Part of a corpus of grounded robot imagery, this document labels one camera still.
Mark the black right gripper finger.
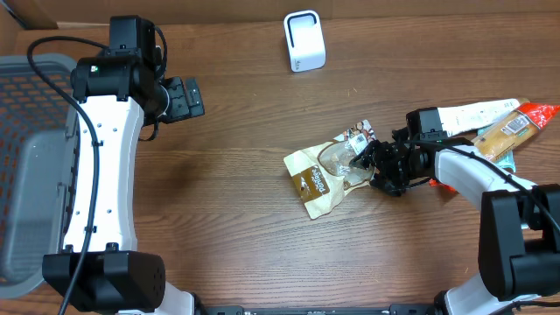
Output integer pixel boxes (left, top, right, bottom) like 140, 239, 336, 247
353, 140, 381, 163
349, 156, 375, 171

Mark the beige vacuum food pouch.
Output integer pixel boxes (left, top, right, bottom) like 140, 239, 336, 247
283, 120, 376, 220

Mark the white bamboo print tube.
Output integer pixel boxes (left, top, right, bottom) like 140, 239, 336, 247
437, 98, 529, 137

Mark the teal wet wipes pack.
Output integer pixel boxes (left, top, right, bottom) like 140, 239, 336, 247
477, 126, 516, 173

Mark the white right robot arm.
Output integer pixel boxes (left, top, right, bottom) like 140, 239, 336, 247
349, 138, 559, 314

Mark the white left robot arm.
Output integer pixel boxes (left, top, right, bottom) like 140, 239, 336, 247
42, 16, 205, 315

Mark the white barcode scanner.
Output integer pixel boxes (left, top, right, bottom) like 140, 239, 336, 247
283, 10, 326, 73

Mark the grey plastic shopping basket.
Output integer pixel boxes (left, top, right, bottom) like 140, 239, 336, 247
1, 56, 79, 299

